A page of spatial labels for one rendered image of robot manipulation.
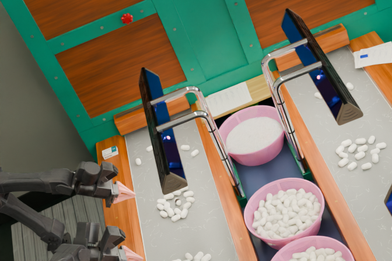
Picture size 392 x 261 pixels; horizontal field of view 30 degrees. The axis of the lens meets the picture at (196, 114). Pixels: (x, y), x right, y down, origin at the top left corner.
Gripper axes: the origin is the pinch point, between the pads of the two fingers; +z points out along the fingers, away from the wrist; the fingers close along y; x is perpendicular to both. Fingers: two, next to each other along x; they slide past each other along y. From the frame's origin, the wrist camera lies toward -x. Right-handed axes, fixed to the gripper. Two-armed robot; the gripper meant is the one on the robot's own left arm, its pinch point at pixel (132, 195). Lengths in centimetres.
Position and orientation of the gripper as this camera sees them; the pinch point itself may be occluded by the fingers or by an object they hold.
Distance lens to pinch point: 256.2
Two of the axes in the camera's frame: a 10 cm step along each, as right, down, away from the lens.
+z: 9.2, 2.0, 3.4
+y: -1.8, -5.7, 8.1
